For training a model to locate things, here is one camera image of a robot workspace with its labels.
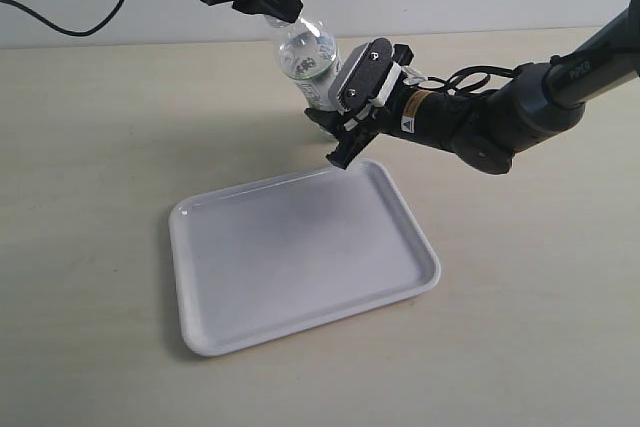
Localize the white rectangular plastic tray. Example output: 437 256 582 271
168 159 441 357

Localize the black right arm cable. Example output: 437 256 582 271
414 65 521 96

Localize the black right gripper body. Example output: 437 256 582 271
343 43 475 152

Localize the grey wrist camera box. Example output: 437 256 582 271
328 37 394 115

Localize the clear plastic drink bottle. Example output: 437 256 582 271
263 13 341 114

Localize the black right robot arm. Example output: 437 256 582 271
305 0 639 175

